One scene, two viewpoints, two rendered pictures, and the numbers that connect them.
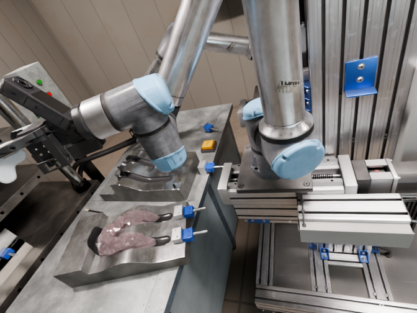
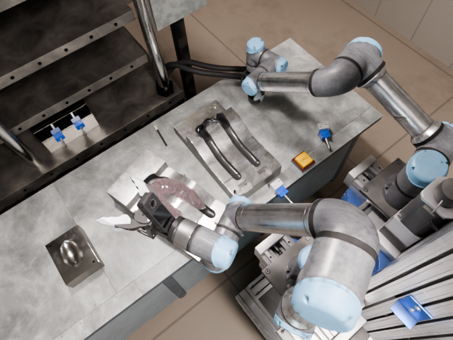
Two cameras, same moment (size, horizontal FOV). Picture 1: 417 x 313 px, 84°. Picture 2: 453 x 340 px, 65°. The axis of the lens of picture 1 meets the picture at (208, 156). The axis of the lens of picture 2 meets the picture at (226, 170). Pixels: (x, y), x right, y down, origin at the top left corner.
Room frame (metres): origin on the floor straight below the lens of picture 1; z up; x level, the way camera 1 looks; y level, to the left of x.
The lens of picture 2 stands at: (0.24, -0.08, 2.31)
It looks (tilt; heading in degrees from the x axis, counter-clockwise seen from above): 63 degrees down; 28
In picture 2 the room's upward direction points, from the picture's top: 5 degrees counter-clockwise
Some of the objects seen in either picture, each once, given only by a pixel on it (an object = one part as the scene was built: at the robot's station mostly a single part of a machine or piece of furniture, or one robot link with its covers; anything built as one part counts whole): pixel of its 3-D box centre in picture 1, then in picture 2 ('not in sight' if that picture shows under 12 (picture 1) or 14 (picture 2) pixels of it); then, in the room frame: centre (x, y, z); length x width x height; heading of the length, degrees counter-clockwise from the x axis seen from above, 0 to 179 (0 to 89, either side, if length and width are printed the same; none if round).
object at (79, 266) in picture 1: (128, 238); (172, 204); (0.65, 0.43, 0.85); 0.50 x 0.26 x 0.11; 79
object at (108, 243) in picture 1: (124, 231); (171, 199); (0.66, 0.43, 0.90); 0.26 x 0.18 x 0.08; 79
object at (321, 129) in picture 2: (210, 128); (325, 136); (1.26, -0.08, 0.83); 0.13 x 0.05 x 0.05; 35
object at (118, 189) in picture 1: (147, 174); (225, 146); (1.01, 0.33, 0.87); 0.50 x 0.26 x 0.14; 62
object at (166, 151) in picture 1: (162, 140); (218, 251); (0.44, 0.08, 1.33); 0.11 x 0.08 x 0.11; 178
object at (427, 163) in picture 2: not in sight; (423, 172); (1.00, -0.42, 1.20); 0.13 x 0.12 x 0.14; 165
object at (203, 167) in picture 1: (211, 167); (283, 193); (0.90, 0.00, 0.83); 0.13 x 0.05 x 0.05; 62
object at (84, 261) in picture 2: not in sight; (75, 256); (0.29, 0.70, 0.83); 0.20 x 0.15 x 0.07; 62
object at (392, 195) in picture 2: not in sight; (408, 187); (0.99, -0.42, 1.09); 0.15 x 0.15 x 0.10
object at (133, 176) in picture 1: (144, 168); (224, 144); (0.99, 0.33, 0.92); 0.35 x 0.16 x 0.09; 62
